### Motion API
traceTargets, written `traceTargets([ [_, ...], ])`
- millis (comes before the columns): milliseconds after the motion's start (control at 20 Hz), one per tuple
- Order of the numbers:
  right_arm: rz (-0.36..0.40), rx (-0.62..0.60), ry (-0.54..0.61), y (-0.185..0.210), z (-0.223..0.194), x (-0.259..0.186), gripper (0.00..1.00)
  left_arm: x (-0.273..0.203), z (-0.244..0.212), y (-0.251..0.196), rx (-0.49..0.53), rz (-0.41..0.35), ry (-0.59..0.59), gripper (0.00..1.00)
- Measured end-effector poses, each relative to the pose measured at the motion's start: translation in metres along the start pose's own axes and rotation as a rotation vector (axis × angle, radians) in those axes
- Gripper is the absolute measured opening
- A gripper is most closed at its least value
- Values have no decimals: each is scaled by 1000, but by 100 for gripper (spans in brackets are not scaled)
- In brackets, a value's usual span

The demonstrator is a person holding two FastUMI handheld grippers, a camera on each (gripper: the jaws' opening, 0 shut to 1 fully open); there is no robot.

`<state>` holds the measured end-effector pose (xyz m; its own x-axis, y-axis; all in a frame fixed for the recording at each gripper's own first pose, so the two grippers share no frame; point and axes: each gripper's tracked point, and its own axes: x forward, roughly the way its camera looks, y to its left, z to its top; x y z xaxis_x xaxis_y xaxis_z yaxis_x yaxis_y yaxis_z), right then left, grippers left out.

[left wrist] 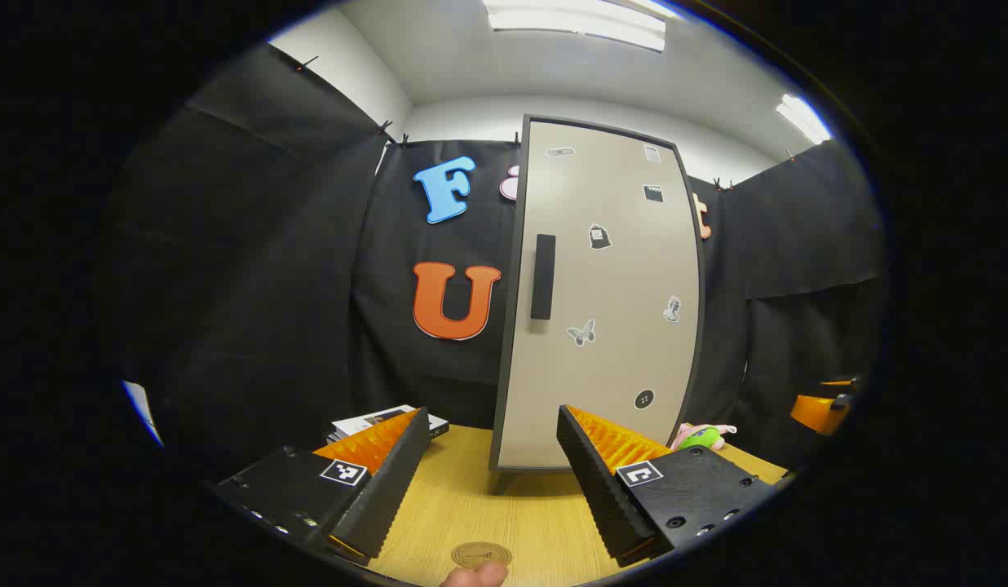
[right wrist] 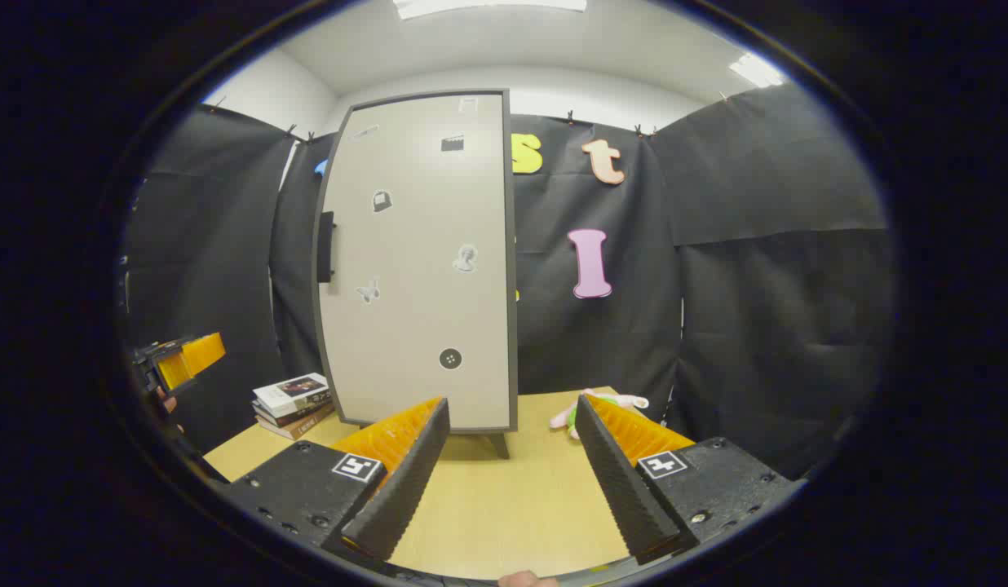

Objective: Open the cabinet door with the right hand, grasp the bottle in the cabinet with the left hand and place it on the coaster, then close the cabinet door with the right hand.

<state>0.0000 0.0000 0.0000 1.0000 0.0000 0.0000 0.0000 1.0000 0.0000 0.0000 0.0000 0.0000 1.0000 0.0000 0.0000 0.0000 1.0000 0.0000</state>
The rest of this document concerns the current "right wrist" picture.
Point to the pink and green plush toy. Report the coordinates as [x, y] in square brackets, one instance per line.
[590, 408]

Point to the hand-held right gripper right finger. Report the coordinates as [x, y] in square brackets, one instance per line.
[614, 481]

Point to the brown book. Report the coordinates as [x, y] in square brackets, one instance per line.
[304, 428]

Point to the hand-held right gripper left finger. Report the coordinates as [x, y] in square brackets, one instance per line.
[410, 481]

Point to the ceiling light panel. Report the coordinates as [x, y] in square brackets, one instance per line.
[757, 71]
[488, 6]

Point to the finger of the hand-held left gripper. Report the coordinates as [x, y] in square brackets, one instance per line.
[196, 357]

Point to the dark grey cabinet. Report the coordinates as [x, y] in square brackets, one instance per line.
[510, 285]

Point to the black backdrop cloth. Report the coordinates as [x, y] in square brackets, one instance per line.
[757, 285]

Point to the white covered book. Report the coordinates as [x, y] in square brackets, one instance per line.
[292, 391]

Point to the dark book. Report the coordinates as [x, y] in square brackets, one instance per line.
[308, 414]

